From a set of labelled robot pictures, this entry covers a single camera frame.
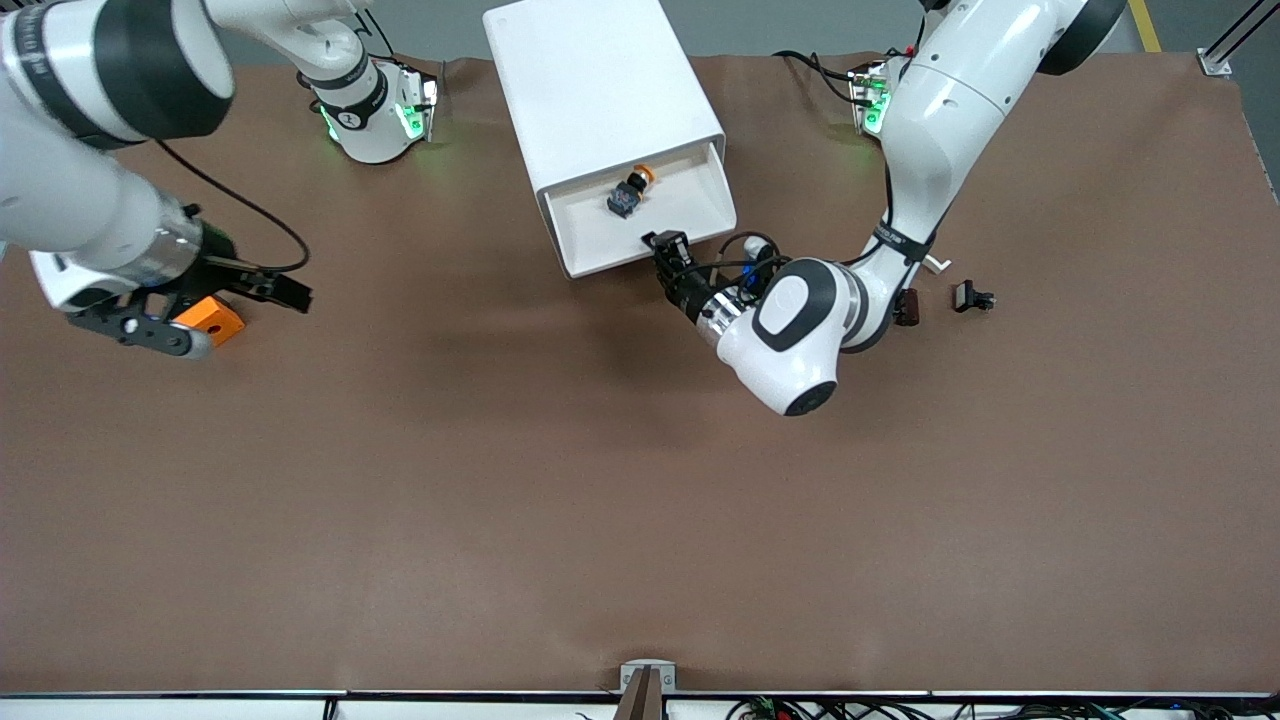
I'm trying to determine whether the orange capped black push button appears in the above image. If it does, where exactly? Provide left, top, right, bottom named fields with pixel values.
left=607, top=165, right=656, bottom=218

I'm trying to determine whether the white drawer cabinet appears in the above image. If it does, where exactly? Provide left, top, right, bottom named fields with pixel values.
left=483, top=0, right=728, bottom=279

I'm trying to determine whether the orange block with hole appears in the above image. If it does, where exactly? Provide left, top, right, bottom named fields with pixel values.
left=175, top=297, right=246, bottom=349

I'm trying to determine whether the brown table cover sheet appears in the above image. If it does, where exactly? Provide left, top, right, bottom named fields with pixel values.
left=0, top=52, right=1280, bottom=696

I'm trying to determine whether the white table edge profile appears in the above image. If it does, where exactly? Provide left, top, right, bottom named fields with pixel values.
left=0, top=690, right=1280, bottom=720

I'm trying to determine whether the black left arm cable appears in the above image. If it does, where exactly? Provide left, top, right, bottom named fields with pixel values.
left=700, top=150, right=941, bottom=291

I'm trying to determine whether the black left base cable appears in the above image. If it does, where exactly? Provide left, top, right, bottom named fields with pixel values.
left=773, top=48, right=863, bottom=106

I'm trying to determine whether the black base cable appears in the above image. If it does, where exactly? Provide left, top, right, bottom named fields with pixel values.
left=335, top=8, right=401, bottom=66
left=773, top=48, right=863, bottom=106

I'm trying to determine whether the black right base cable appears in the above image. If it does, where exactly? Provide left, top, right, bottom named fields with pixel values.
left=335, top=8, right=401, bottom=66

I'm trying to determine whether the grey metal camera bracket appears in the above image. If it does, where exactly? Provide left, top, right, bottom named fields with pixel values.
left=620, top=660, right=677, bottom=693

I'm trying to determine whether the aluminium frame post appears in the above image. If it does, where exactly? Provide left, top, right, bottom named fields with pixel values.
left=1198, top=0, right=1280, bottom=77

